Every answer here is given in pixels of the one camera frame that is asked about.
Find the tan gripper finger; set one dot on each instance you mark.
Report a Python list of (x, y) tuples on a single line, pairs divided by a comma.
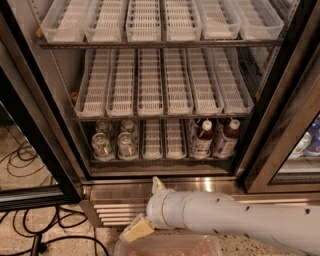
[(138, 228), (157, 185)]

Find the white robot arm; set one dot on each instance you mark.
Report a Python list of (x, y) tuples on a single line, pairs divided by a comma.
[(296, 228)]

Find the steel fridge vent grille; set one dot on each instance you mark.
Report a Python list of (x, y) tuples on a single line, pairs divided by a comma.
[(121, 213)]

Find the shelf tray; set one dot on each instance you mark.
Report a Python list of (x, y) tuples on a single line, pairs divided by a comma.
[(178, 91), (143, 22), (220, 21), (206, 94), (182, 20), (152, 147), (259, 20), (64, 21), (175, 142), (121, 85), (150, 97), (105, 20), (236, 97), (91, 97)]

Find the open fridge door left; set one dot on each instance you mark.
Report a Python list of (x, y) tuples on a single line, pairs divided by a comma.
[(25, 104)]

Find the right glass fridge door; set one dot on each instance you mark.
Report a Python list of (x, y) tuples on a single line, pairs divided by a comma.
[(287, 103)]

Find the white can behind door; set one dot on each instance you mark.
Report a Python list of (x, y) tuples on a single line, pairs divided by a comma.
[(301, 146)]

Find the blue can behind door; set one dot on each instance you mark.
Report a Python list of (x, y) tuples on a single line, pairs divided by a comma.
[(313, 149)]

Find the clear plastic bin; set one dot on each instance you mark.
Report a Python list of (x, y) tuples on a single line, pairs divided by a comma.
[(170, 245)]

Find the left brown tea bottle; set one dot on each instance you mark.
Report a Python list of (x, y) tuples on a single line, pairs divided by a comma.
[(201, 138)]

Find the brown tea bottle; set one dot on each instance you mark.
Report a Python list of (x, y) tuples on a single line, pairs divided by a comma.
[(201, 138), (226, 139)]

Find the right brown tea bottle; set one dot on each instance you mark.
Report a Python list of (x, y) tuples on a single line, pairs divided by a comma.
[(226, 139)]

